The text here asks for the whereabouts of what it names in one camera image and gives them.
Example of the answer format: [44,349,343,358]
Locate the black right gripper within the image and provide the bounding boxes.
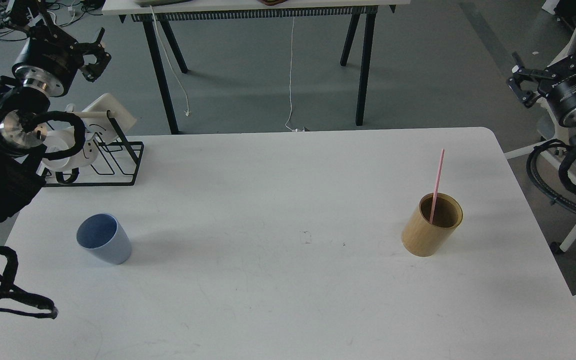
[506,51,576,128]

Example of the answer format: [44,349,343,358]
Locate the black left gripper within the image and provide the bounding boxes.
[12,23,112,97]

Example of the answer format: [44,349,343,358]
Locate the light blue plastic cup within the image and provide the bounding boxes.
[75,213,133,265]

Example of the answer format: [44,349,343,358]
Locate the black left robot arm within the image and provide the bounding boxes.
[0,22,111,319]

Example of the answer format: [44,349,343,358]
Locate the white square plate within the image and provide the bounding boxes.
[81,92,137,144]

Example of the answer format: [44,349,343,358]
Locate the white mug on rack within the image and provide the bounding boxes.
[42,126,99,172]

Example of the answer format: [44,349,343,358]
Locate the white background table black legs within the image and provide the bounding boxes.
[96,0,414,135]

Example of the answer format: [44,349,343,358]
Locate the bamboo cylinder holder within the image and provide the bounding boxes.
[401,193,463,257]

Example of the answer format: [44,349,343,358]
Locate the black wire dish rack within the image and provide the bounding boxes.
[38,118,145,188]

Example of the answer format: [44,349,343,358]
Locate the white rope cable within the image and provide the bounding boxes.
[149,6,191,118]

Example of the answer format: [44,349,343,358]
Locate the white hanging cable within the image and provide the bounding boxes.
[285,16,309,133]

